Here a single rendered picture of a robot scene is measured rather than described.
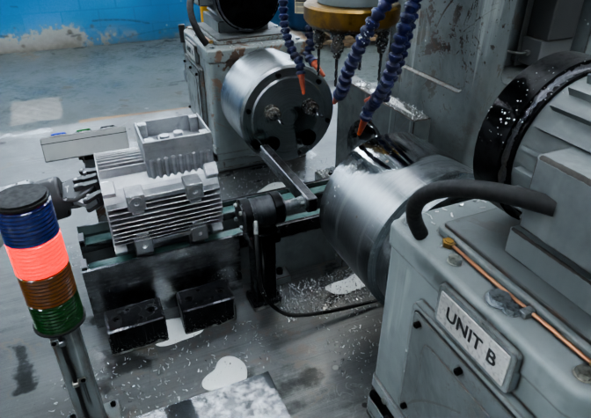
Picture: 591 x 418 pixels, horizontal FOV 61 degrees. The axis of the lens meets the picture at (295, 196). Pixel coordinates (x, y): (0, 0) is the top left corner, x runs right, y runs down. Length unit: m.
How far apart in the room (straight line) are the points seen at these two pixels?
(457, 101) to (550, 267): 0.57
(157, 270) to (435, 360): 0.56
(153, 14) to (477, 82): 5.81
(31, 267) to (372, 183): 0.46
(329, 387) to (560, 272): 0.48
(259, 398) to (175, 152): 0.43
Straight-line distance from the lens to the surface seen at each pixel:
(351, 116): 1.17
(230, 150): 1.48
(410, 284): 0.64
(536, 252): 0.56
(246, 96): 1.20
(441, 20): 1.10
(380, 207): 0.73
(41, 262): 0.65
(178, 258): 0.98
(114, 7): 6.56
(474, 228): 0.62
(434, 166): 0.76
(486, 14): 0.99
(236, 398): 0.74
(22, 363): 1.04
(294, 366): 0.92
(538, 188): 0.48
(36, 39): 6.62
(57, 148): 1.15
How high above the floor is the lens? 1.50
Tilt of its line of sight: 31 degrees down
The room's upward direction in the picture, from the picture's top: straight up
